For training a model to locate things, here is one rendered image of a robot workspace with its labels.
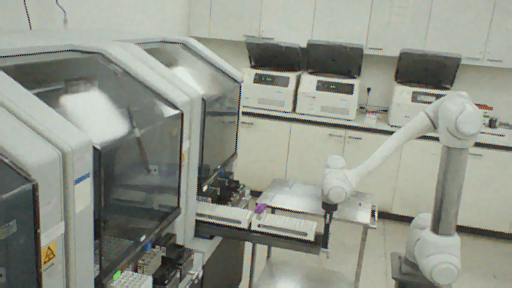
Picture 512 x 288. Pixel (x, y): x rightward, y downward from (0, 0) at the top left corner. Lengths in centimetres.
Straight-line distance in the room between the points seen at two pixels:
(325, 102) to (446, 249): 258
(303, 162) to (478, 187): 157
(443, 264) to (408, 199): 259
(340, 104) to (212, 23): 151
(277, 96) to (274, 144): 47
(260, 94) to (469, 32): 193
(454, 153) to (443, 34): 277
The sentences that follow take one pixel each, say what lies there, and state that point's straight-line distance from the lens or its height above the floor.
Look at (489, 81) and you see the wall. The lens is 512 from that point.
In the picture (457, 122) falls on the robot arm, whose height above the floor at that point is 147.
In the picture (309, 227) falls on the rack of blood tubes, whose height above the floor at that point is 86.
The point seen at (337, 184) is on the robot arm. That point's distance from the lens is 193.
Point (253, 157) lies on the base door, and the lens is 465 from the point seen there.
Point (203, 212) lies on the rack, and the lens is 231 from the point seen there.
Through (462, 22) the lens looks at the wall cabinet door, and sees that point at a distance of 469.
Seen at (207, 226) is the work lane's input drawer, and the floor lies 80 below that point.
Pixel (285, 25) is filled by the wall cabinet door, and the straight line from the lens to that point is 470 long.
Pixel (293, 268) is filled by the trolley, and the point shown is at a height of 28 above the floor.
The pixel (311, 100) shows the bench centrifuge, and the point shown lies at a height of 105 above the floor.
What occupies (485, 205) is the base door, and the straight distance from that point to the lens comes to 474.
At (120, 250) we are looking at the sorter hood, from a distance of 160.
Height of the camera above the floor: 180
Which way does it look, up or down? 16 degrees down
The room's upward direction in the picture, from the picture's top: 5 degrees clockwise
